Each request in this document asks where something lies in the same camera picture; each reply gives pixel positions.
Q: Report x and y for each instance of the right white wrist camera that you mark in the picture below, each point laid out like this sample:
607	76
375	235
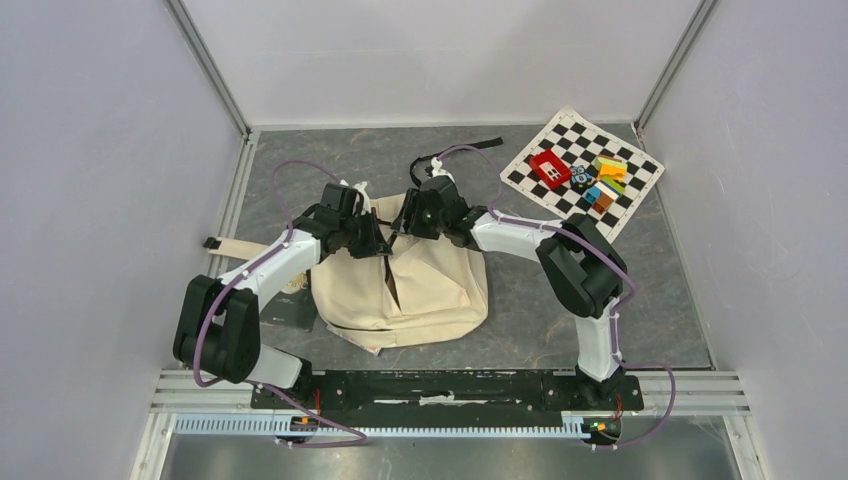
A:
436	169

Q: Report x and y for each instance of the blue orange toy block stack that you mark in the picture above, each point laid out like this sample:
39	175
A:
600	196

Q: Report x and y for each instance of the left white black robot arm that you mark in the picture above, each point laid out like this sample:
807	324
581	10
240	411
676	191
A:
218	330

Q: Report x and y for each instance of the black dark book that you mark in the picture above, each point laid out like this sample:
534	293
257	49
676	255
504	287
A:
293	307

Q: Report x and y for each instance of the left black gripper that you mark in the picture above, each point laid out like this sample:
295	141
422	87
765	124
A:
379	245

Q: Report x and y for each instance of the green orange toy block stack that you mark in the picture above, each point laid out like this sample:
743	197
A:
610	171

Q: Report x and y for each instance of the floral cover book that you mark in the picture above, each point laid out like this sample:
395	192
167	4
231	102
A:
375	351

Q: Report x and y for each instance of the black white checkerboard mat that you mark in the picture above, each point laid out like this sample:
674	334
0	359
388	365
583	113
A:
578	142

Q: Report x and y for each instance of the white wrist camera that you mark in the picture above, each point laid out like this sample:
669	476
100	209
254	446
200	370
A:
362	201
436	169

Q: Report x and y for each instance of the blue owl toy figure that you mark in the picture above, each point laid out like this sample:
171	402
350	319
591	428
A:
581	179

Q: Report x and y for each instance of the white slotted cable duct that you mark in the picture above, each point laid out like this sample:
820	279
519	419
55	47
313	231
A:
294	426

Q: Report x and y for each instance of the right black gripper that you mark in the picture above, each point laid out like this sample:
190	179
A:
413	202

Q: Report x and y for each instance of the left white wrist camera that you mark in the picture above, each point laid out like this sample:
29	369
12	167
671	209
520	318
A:
362	201

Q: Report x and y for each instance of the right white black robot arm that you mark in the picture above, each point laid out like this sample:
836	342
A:
585	273

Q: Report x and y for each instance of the cream canvas backpack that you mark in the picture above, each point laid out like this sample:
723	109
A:
426	291

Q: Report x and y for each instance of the red toy block house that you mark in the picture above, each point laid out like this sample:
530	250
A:
551	169

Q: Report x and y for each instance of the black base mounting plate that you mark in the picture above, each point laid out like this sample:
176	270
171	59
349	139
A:
461	398

